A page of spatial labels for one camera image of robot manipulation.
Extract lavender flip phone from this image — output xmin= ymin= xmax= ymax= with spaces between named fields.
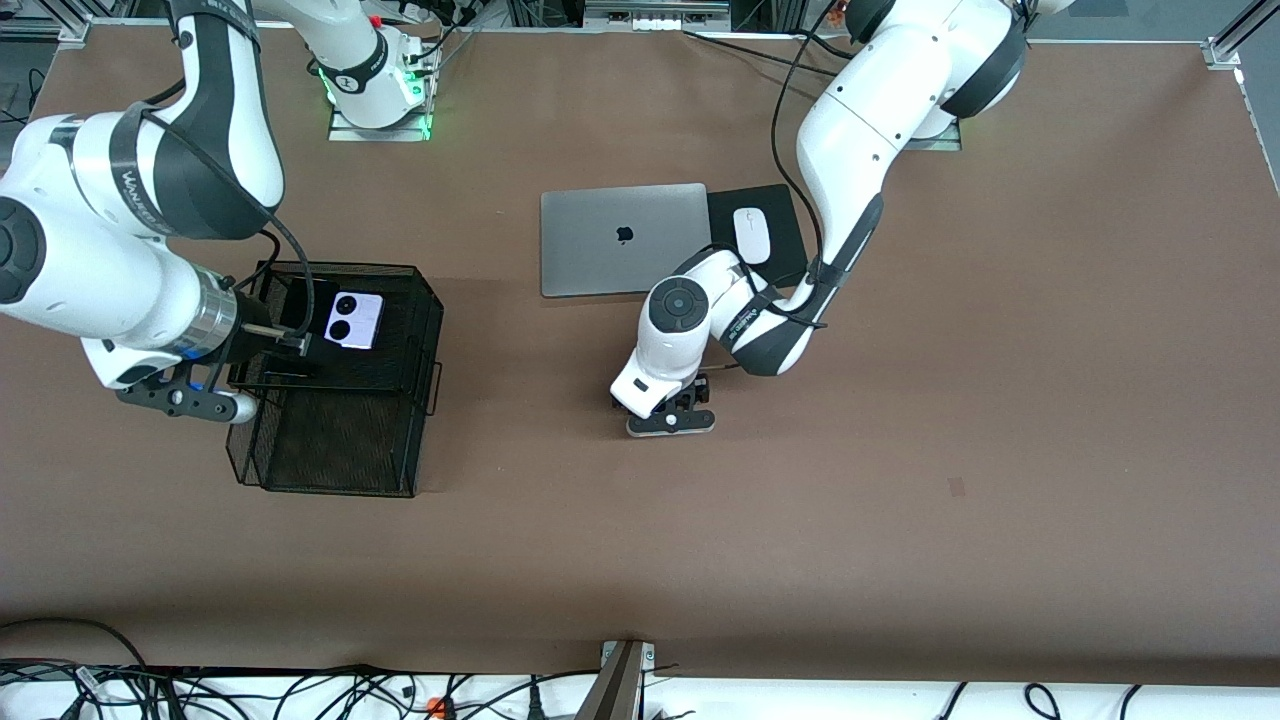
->
xmin=322 ymin=291 xmax=385 ymax=351

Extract black two-tier mesh tray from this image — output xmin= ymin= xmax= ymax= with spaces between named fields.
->
xmin=226 ymin=260 xmax=446 ymax=499

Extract silver closed laptop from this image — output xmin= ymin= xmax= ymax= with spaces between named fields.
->
xmin=540 ymin=182 xmax=716 ymax=299

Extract white computer mouse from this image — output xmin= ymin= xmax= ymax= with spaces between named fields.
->
xmin=733 ymin=207 xmax=772 ymax=266

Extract black mouse pad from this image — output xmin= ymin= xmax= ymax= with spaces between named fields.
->
xmin=706 ymin=183 xmax=813 ymax=291

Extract grey power strip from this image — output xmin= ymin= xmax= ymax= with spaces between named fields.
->
xmin=583 ymin=0 xmax=731 ymax=33

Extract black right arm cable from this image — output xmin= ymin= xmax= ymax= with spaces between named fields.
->
xmin=140 ymin=80 xmax=316 ymax=346

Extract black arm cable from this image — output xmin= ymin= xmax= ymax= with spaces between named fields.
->
xmin=140 ymin=80 xmax=316 ymax=346
xmin=770 ymin=0 xmax=851 ymax=331

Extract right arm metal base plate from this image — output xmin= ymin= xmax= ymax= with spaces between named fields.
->
xmin=328 ymin=45 xmax=433 ymax=143

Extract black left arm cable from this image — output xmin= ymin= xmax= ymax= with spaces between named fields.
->
xmin=770 ymin=0 xmax=851 ymax=331

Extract grey metal camera bracket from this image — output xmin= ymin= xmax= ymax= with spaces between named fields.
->
xmin=575 ymin=640 xmax=658 ymax=720

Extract thin black floor cable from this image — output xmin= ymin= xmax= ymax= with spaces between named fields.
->
xmin=150 ymin=662 xmax=601 ymax=720

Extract thick black looped cable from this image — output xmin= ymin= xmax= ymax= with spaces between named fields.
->
xmin=0 ymin=616 xmax=151 ymax=720

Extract long black table cable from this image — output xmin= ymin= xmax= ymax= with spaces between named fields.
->
xmin=683 ymin=30 xmax=841 ymax=76

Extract aluminium frame corner rail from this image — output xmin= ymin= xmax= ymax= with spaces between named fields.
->
xmin=1203 ymin=0 xmax=1280 ymax=71
xmin=0 ymin=0 xmax=93 ymax=46

